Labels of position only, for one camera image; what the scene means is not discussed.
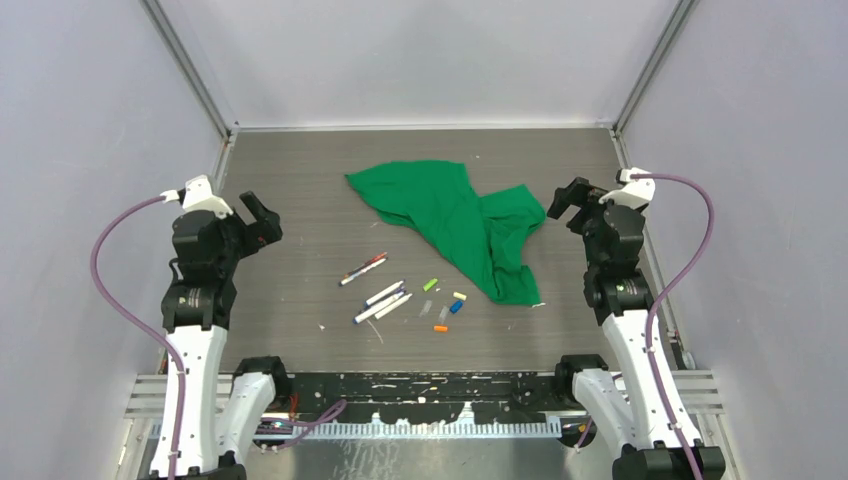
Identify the green pen cap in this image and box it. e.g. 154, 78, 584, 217
422, 278, 438, 292

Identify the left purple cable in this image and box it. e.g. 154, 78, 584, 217
89, 194, 189, 480

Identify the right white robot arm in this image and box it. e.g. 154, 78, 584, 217
547, 168, 726, 479

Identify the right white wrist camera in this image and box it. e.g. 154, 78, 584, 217
598, 168, 656, 211

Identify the white marker blue tip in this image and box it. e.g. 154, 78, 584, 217
365, 280, 405, 307

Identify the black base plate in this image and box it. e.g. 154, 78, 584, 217
267, 371, 585, 425

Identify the red orange pen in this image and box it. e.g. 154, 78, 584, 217
343, 251, 388, 278

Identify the green cloth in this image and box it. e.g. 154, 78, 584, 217
345, 160, 546, 306

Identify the white marker green tip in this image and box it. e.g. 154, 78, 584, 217
374, 293, 413, 320

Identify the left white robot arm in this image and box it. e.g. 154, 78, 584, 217
148, 187, 292, 479

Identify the white marker blue end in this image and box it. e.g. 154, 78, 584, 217
352, 292, 405, 324

